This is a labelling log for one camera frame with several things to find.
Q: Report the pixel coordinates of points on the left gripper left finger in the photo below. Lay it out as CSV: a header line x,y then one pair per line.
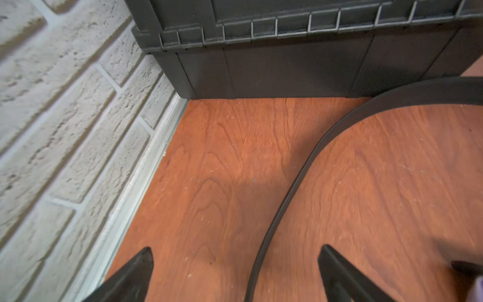
x,y
130,283

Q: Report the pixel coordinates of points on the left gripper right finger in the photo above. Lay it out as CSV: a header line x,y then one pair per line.
x,y
342,281

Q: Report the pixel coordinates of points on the purple trousers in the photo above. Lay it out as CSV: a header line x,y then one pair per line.
x,y
475,293

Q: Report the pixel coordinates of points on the black leather belt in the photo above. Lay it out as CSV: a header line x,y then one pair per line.
x,y
455,90

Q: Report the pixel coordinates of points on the black plastic toolbox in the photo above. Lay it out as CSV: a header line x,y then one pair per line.
x,y
306,49

